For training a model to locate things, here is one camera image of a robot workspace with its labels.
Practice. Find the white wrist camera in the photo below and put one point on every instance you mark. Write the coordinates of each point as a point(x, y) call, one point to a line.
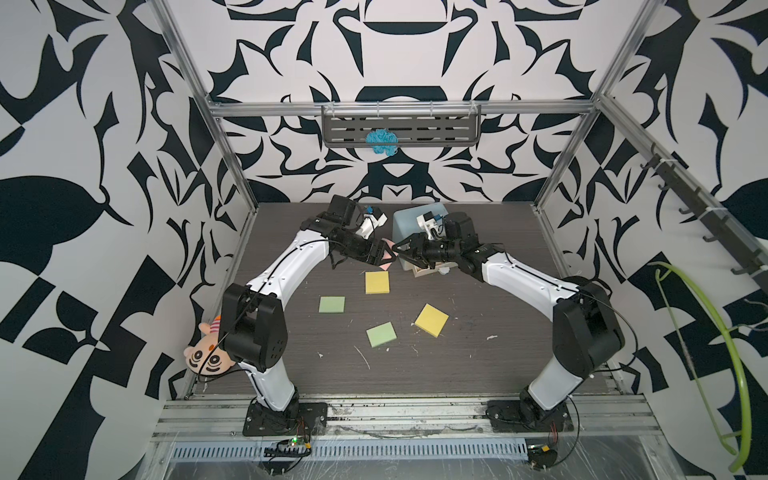
point(432, 225)
point(372, 219)

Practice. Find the teal crumpled object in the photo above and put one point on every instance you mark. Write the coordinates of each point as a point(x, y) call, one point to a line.
point(382, 142)

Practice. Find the white cable duct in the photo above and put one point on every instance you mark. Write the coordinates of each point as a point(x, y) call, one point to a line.
point(335, 449)

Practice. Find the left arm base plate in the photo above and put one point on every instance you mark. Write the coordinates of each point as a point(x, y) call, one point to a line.
point(298, 418)

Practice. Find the yellow sticky note pad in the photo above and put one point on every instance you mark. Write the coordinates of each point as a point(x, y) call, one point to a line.
point(377, 282)

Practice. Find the light blue drawer box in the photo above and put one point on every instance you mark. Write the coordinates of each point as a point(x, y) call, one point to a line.
point(405, 221)

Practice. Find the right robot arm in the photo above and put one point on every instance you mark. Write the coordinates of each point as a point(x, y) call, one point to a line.
point(585, 328)

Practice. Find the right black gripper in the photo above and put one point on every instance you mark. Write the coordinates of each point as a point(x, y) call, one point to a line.
point(421, 242)

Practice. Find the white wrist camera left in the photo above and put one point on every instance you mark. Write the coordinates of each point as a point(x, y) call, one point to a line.
point(372, 219)

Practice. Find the green sticky pad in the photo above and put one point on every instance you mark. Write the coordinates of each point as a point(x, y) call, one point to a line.
point(331, 304)
point(381, 334)

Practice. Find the black hook rail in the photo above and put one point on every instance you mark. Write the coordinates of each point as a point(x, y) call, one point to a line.
point(723, 227)

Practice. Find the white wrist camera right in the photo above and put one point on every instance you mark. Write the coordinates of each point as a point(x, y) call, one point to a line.
point(432, 225)

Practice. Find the yellow sticky pad right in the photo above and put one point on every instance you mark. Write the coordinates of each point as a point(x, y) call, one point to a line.
point(431, 320)

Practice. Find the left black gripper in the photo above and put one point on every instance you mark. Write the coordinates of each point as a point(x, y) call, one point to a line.
point(371, 249)

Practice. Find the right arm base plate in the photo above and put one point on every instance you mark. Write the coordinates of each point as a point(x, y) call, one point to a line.
point(527, 416)

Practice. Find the cream drawer tray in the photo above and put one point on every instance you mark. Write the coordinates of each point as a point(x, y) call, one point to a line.
point(443, 268)

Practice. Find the grey wall shelf rack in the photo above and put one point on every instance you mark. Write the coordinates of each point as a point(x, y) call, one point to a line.
point(430, 126)

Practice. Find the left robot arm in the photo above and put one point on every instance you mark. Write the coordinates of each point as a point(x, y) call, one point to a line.
point(253, 330)

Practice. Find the plush doll orange hat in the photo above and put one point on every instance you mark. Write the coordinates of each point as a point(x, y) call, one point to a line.
point(206, 358)

